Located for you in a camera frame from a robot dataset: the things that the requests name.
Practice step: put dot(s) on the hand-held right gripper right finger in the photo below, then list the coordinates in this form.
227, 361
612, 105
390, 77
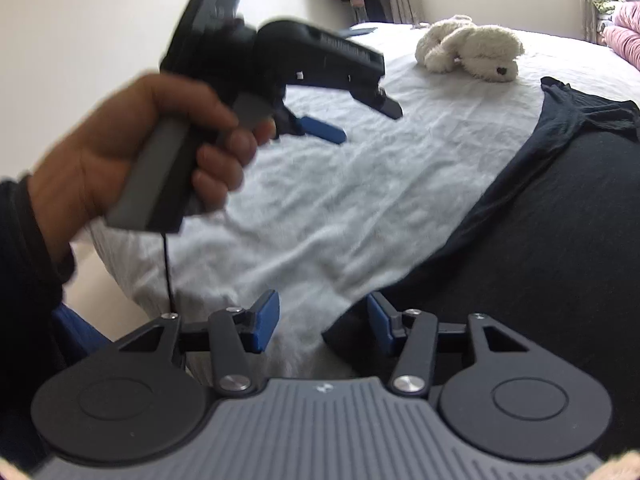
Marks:
377, 325

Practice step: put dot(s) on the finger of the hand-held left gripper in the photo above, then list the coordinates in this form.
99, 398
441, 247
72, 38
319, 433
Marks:
380, 100
320, 129

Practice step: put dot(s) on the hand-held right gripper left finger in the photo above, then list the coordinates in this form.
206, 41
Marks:
265, 320

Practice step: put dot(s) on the black t-shirt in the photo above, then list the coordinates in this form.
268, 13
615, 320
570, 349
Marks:
550, 210

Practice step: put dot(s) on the person's left hand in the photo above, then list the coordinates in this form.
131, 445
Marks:
110, 150

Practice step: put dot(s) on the bed with grey sheet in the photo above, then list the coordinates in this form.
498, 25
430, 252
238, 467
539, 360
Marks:
350, 185

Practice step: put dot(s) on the white plush dog toy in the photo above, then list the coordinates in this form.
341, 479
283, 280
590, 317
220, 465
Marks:
470, 45

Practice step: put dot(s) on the blue cloth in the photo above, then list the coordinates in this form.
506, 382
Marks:
82, 327

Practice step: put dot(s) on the pink folded quilt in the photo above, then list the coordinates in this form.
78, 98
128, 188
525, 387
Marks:
625, 35

